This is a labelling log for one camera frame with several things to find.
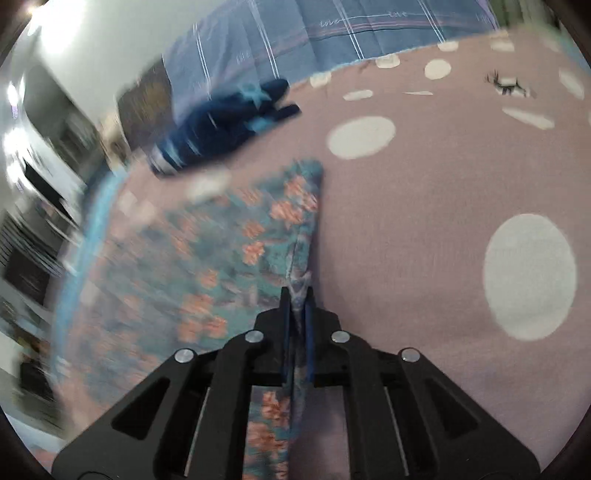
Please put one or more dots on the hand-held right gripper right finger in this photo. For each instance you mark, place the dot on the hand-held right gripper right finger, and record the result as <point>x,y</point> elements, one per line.
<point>310,341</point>

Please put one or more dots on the dark tree-print pillow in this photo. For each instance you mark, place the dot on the dark tree-print pillow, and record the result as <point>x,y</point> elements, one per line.
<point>147,101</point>

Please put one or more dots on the navy star-print plush cloth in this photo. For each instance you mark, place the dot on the navy star-print plush cloth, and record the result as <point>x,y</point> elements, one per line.
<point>217,124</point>

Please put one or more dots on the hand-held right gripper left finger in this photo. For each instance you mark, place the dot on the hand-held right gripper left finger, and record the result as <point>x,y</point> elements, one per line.
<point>286,332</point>

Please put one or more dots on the pink polka-dot duvet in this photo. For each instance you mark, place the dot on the pink polka-dot duvet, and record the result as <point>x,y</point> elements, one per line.
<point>415,230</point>

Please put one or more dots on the blue plaid pillow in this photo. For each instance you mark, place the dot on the blue plaid pillow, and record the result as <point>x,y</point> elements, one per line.
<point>369,32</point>

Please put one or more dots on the floral teal shirt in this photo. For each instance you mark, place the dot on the floral teal shirt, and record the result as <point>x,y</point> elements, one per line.
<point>258,221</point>

